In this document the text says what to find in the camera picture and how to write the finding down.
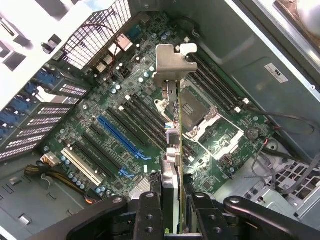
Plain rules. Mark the blue expansion slot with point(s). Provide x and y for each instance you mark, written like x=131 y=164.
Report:
x=120 y=135

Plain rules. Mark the CPU socket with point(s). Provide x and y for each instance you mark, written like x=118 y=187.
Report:
x=197 y=107

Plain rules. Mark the white expansion slot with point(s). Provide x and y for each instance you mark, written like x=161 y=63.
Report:
x=81 y=166

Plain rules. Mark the silver chipset heatsink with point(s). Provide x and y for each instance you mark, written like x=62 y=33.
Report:
x=141 y=186

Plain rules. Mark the green motherboard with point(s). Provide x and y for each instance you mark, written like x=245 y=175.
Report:
x=117 y=150

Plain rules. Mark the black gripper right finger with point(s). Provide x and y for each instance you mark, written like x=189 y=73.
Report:
x=210 y=220

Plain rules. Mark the tall metal disk bay cage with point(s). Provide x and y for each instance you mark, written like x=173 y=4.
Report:
x=250 y=192

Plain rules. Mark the metal socket cover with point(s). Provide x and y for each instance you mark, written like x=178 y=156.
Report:
x=235 y=135

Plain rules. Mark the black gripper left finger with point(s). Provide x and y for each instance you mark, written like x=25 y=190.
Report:
x=147 y=220

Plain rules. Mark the open black PC case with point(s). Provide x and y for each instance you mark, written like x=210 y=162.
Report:
x=237 y=50

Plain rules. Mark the coin cell battery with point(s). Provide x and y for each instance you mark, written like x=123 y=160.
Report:
x=253 y=133

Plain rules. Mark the black expansion slot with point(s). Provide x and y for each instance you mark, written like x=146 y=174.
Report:
x=127 y=128
x=91 y=160
x=100 y=155

